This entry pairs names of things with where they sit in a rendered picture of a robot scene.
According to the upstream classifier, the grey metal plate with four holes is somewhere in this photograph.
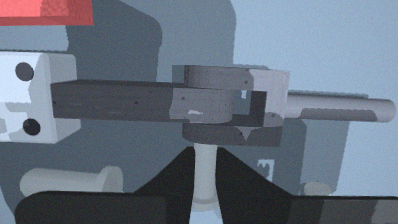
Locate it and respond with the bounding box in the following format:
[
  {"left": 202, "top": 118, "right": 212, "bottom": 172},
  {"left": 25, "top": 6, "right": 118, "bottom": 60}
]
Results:
[{"left": 0, "top": 52, "right": 81, "bottom": 144}]

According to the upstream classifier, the grey headed pin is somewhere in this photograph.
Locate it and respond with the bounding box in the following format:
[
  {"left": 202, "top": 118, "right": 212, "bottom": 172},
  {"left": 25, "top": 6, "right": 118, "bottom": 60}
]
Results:
[
  {"left": 20, "top": 166, "right": 123, "bottom": 197},
  {"left": 304, "top": 182, "right": 331, "bottom": 196},
  {"left": 191, "top": 143, "right": 219, "bottom": 211}
]

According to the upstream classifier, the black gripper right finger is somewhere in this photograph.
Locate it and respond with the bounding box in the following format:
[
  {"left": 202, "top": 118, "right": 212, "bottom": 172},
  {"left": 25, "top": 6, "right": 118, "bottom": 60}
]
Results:
[{"left": 215, "top": 147, "right": 398, "bottom": 224}]

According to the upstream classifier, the red block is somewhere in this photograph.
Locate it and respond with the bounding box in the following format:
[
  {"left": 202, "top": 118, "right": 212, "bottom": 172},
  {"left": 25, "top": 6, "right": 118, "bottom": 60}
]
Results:
[{"left": 0, "top": 0, "right": 93, "bottom": 26}]

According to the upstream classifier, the dark grey flat bar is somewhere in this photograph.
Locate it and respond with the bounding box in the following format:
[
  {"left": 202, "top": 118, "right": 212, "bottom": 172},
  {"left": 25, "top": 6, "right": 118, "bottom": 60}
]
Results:
[{"left": 50, "top": 79, "right": 234, "bottom": 124}]

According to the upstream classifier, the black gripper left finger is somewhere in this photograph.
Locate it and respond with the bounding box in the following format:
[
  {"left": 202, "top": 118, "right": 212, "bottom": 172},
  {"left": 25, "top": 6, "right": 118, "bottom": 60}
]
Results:
[{"left": 14, "top": 146, "right": 195, "bottom": 224}]

